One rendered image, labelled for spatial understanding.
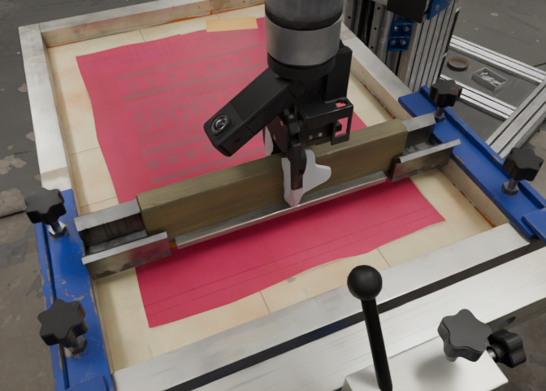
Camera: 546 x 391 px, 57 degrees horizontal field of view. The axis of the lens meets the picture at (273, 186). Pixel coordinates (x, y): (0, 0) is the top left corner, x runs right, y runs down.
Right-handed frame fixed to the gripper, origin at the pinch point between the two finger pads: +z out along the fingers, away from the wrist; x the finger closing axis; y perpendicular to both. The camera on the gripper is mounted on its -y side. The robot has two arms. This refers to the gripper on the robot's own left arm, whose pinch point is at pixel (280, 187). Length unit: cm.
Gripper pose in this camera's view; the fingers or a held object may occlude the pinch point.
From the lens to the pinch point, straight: 66.0
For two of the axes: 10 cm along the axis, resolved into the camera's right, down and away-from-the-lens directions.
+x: -3.9, -6.8, 6.3
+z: 0.0, 6.8, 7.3
